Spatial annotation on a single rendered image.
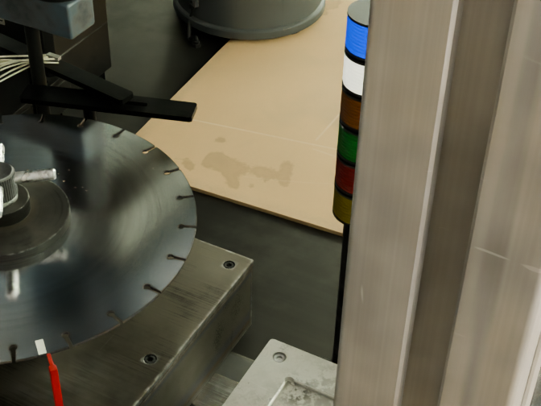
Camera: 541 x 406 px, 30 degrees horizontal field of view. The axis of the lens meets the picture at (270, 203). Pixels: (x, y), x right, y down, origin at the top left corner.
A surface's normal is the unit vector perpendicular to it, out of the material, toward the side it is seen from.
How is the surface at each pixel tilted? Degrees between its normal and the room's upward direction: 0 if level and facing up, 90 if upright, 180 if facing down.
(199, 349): 90
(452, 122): 90
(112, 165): 0
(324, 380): 0
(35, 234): 5
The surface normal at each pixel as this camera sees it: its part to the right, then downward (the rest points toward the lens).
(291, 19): 0.56, 0.51
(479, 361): -0.47, 0.55
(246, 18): 0.00, 0.62
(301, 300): 0.02, -0.78
